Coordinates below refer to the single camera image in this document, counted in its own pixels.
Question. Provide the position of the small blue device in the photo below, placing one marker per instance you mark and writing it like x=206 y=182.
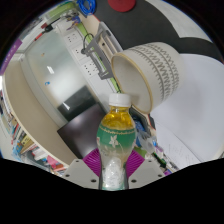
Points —
x=140 y=122

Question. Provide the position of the black desk mat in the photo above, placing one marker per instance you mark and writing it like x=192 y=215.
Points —
x=150 y=26

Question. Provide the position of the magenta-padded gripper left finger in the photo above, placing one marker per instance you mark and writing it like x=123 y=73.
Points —
x=80 y=171

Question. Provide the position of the clear green-labelled drink bottle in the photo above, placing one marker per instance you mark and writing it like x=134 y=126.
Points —
x=116 y=140

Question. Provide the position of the black computer monitor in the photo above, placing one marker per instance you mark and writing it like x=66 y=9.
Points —
x=83 y=133

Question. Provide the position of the flat round red coaster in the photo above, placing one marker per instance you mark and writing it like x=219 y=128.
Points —
x=121 y=5

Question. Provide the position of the clear plastic box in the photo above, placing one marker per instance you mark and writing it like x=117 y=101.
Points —
x=146 y=141

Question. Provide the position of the grey metal laptop stand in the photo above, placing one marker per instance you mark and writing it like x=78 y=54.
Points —
x=100 y=53

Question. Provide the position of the white wall socket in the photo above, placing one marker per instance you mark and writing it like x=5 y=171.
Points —
x=90 y=67
x=81 y=53
x=71 y=37

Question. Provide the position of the white patterned ceramic cup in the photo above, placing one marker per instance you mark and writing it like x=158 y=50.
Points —
x=160 y=71

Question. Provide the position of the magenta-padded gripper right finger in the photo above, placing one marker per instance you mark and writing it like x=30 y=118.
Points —
x=146 y=171

